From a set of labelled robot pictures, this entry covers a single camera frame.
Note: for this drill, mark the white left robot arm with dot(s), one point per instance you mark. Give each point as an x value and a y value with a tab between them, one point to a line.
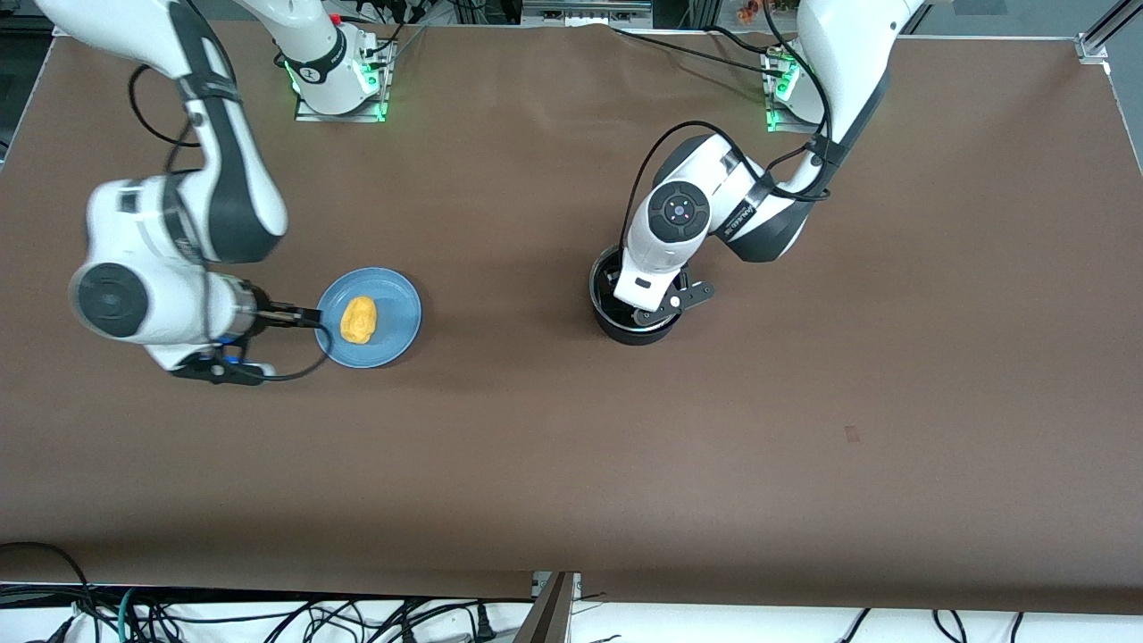
830	54

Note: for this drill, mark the brown table cover sheet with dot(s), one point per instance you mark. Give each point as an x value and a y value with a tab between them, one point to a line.
536	446

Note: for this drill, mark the grey metal rail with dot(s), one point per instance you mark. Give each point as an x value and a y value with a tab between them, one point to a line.
585	11

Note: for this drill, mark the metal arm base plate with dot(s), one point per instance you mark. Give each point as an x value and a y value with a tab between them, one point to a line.
781	128
339	116

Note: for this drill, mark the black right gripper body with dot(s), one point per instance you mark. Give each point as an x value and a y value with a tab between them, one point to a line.
287	314

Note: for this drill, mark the small orange object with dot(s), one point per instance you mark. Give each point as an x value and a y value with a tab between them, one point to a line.
750	9

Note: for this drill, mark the yellow potato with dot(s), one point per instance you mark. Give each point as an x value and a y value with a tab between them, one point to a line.
359	321

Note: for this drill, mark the aluminium frame corner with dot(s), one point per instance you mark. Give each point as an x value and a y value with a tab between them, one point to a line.
1103	36

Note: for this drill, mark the aluminium profile bar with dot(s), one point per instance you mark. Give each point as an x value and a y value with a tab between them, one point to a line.
549	616

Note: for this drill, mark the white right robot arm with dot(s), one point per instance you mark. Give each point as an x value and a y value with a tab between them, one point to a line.
134	214

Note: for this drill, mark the round blue plate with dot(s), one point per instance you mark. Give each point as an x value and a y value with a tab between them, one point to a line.
393	313

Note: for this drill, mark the black power plug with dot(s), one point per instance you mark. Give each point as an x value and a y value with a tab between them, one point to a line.
484	625

